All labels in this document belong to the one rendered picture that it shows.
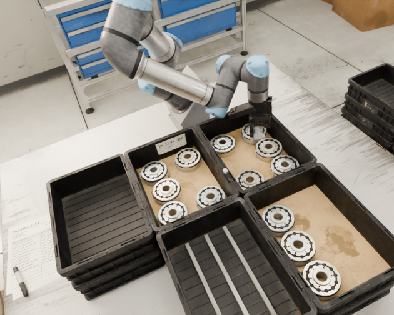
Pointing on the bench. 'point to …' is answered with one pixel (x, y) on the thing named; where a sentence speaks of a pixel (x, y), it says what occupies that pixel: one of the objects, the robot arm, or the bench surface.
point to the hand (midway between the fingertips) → (252, 137)
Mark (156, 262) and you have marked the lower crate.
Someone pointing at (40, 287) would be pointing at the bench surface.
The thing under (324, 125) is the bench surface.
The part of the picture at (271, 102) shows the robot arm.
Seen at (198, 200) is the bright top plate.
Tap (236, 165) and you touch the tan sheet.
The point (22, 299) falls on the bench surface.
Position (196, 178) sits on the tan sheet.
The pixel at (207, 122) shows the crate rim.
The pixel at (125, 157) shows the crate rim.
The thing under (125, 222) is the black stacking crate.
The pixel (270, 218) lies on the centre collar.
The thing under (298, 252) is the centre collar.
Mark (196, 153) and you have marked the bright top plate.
